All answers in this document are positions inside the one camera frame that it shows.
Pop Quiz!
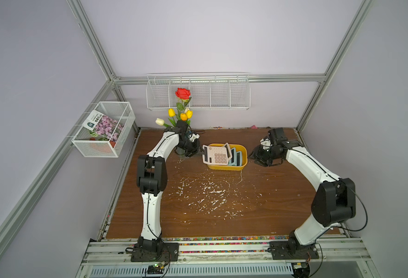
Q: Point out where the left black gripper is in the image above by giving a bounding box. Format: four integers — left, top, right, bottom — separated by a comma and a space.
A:
177, 138, 206, 156

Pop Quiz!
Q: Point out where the pink calculator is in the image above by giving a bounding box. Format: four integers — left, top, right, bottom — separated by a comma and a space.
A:
202, 145, 228, 165
224, 142, 233, 164

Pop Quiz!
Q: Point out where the teal calculator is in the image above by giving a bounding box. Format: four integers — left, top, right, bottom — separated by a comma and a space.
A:
228, 148, 237, 166
236, 151, 243, 167

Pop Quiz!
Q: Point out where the yellow plastic storage box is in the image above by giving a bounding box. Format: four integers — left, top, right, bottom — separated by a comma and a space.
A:
202, 143, 248, 171

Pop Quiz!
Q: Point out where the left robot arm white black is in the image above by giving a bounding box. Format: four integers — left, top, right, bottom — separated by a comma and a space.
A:
136, 120, 200, 253

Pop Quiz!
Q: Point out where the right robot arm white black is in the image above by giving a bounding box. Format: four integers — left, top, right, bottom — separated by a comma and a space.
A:
250, 128, 356, 250

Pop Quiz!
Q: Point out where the blue glass vase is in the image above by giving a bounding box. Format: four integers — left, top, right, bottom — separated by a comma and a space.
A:
175, 147, 186, 158

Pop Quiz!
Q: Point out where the artificial flower bouquet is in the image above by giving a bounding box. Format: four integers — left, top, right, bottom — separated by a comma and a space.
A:
155, 88, 193, 127

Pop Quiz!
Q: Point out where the purple flower pot with card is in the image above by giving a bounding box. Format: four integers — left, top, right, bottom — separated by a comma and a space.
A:
82, 110, 124, 148

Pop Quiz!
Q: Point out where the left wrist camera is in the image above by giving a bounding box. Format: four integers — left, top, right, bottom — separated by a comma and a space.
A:
189, 133, 200, 142

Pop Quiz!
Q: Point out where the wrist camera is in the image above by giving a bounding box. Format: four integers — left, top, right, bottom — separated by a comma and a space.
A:
189, 133, 200, 142
260, 138, 272, 149

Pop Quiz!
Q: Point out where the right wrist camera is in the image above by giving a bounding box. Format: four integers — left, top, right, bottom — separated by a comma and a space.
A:
260, 138, 272, 149

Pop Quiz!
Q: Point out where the white wire wall shelf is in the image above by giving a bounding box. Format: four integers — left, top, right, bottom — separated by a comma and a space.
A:
146, 73, 251, 110

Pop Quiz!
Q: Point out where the white mesh wall basket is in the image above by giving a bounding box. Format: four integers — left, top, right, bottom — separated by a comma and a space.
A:
71, 101, 135, 158

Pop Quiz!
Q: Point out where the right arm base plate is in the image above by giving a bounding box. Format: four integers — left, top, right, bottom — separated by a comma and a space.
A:
267, 239, 319, 261

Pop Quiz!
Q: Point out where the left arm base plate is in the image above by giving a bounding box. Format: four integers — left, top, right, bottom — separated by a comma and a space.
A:
131, 240, 179, 262

